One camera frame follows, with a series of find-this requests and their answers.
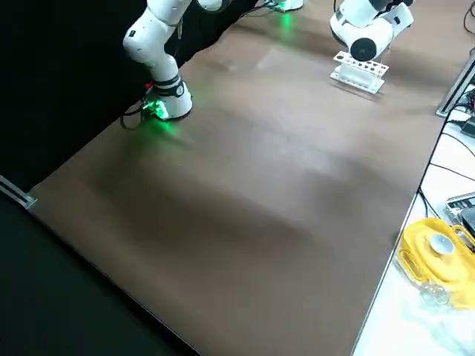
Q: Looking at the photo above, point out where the clear glass flask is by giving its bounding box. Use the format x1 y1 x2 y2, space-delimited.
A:
418 280 452 307

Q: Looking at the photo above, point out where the black cable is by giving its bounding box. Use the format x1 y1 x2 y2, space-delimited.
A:
121 82 157 131
417 107 475 220
461 0 475 35
239 0 278 19

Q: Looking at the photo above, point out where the yellow plastic tray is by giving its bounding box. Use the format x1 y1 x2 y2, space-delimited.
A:
396 217 475 311

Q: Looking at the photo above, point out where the white test tube rack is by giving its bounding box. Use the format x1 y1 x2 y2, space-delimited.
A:
329 50 390 96

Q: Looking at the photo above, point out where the aluminium frame post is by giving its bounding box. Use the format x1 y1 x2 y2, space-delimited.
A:
0 174 38 213
436 55 475 118

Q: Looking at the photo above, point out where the round silver lid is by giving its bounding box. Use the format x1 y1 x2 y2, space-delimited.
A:
429 233 456 257

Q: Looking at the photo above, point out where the black device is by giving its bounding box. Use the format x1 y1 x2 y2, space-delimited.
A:
459 207 475 238
459 117 475 139

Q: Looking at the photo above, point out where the grey power strip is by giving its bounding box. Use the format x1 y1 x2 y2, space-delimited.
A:
443 191 475 223

